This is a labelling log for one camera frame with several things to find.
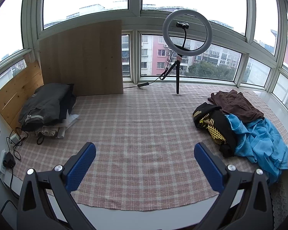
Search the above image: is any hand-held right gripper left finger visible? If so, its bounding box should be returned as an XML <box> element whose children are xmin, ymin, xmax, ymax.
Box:
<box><xmin>16</xmin><ymin>142</ymin><xmax>97</xmax><ymax>230</ymax></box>

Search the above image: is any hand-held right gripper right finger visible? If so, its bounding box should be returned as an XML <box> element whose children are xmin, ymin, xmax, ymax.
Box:
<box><xmin>194</xmin><ymin>142</ymin><xmax>274</xmax><ymax>230</ymax></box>

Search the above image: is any black garment with yellow stripes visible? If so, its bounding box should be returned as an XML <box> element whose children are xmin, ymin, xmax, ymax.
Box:
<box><xmin>192</xmin><ymin>102</ymin><xmax>238</xmax><ymax>158</ymax></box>

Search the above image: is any beige folded cloth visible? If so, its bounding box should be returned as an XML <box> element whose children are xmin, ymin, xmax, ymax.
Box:
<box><xmin>35</xmin><ymin>122</ymin><xmax>65</xmax><ymax>138</ymax></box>

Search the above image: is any blue shirt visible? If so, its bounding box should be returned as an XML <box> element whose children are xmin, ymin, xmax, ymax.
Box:
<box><xmin>224</xmin><ymin>114</ymin><xmax>288</xmax><ymax>185</ymax></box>

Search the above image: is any dark navy garment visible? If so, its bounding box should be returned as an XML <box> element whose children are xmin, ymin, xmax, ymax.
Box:
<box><xmin>59</xmin><ymin>84</ymin><xmax>77</xmax><ymax>120</ymax></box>

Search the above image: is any brown garment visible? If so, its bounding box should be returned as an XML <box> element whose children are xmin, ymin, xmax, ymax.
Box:
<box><xmin>208</xmin><ymin>90</ymin><xmax>265</xmax><ymax>122</ymax></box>

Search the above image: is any black plug adapter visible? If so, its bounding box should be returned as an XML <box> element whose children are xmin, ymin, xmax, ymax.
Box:
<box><xmin>2</xmin><ymin>153</ymin><xmax>16</xmax><ymax>168</ymax></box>

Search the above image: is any grey jacket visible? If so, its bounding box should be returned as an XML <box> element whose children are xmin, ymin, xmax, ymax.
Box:
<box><xmin>18</xmin><ymin>83</ymin><xmax>71</xmax><ymax>132</ymax></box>

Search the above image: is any pink plaid blanket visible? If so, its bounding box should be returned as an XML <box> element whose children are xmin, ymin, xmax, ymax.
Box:
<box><xmin>11</xmin><ymin>83</ymin><xmax>288</xmax><ymax>212</ymax></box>

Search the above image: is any white lace cloth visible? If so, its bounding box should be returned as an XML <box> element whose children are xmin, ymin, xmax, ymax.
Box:
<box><xmin>270</xmin><ymin>180</ymin><xmax>288</xmax><ymax>230</ymax></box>

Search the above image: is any white power strip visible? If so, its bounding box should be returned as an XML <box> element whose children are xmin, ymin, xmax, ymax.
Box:
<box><xmin>0</xmin><ymin>150</ymin><xmax>7</xmax><ymax>174</ymax></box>

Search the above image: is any black tripod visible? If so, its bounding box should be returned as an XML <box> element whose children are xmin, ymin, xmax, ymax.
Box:
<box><xmin>160</xmin><ymin>49</ymin><xmax>191</xmax><ymax>94</ymax></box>

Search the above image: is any knotty pine wood panel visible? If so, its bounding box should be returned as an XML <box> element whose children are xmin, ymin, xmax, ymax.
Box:
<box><xmin>0</xmin><ymin>61</ymin><xmax>44</xmax><ymax>131</ymax></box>

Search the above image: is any light plywood board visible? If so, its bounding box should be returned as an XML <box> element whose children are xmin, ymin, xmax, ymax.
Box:
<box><xmin>39</xmin><ymin>20</ymin><xmax>124</xmax><ymax>98</ymax></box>

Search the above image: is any black gooseneck phone holder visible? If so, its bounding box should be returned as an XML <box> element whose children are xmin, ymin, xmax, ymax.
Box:
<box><xmin>176</xmin><ymin>21</ymin><xmax>190</xmax><ymax>51</ymax></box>

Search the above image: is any ring light cable with remote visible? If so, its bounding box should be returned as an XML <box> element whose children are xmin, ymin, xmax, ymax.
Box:
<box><xmin>123</xmin><ymin>60</ymin><xmax>173</xmax><ymax>89</ymax></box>

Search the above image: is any white ring light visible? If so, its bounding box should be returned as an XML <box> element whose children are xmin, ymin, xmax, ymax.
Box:
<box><xmin>162</xmin><ymin>10</ymin><xmax>213</xmax><ymax>55</ymax></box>

